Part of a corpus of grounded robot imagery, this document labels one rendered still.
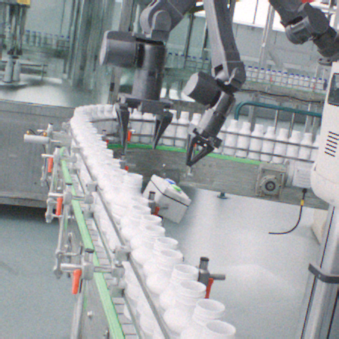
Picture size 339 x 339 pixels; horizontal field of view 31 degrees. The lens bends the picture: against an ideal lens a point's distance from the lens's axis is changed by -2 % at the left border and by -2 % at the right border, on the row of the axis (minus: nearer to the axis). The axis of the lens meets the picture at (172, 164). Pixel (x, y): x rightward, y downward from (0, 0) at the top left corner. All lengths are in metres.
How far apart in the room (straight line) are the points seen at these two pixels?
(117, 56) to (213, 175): 1.83
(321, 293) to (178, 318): 0.96
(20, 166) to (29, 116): 0.38
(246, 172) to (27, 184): 2.12
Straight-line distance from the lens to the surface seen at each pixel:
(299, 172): 2.81
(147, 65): 1.20
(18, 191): 4.65
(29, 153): 4.59
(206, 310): 0.76
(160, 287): 0.92
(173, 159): 2.93
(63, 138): 2.28
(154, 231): 1.02
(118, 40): 1.19
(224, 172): 2.95
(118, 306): 1.13
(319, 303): 1.75
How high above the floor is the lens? 1.47
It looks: 11 degrees down
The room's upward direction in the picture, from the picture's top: 9 degrees clockwise
